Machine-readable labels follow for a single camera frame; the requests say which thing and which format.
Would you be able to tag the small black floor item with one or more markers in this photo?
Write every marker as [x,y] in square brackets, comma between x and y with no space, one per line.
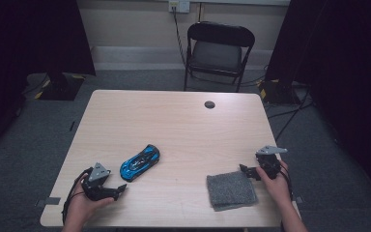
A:
[72,126]

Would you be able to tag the blue toy car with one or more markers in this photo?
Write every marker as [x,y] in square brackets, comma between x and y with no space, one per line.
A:
[140,162]

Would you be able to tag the person's right hand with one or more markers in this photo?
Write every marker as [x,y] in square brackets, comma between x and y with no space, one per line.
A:
[275,188]

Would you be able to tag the person's left hand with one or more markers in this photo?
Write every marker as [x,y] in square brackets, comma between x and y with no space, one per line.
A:
[83,208]

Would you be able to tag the dark curtain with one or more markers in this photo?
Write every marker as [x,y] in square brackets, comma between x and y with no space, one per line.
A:
[19,48]
[351,64]

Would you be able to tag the black stand base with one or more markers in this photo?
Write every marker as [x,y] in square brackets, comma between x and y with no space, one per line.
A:
[61,87]
[278,92]

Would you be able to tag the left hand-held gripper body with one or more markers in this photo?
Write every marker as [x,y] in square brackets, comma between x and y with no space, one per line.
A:
[96,190]

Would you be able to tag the grey tape strip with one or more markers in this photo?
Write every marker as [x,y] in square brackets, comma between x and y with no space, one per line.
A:
[299,199]
[50,201]

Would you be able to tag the grey cloth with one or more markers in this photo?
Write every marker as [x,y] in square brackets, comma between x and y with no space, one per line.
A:
[231,190]

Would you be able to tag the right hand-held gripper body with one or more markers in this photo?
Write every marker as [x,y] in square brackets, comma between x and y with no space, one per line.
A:
[268,161]

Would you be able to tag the black folding chair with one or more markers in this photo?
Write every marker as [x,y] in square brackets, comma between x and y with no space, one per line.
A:
[219,53]

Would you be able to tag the white wall socket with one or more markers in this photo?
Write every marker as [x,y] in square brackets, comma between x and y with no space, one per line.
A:
[179,5]

